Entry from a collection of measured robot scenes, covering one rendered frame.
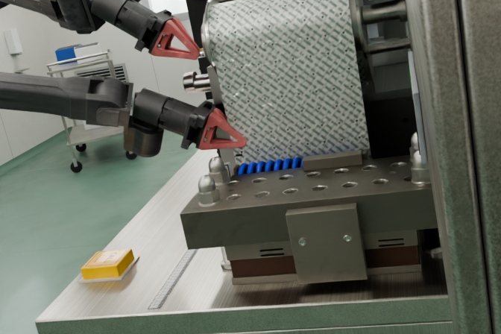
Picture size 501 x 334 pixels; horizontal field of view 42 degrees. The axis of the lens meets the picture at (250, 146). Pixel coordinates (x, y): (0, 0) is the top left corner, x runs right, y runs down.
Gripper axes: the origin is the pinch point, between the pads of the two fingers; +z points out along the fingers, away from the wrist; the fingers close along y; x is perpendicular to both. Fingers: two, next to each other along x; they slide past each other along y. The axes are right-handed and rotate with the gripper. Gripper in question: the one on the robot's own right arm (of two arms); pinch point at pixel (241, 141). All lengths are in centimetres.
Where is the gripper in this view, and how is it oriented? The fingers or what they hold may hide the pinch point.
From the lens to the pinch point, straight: 113.0
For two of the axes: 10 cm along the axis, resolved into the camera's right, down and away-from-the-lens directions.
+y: -2.0, 3.0, -9.3
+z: 9.3, 3.6, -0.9
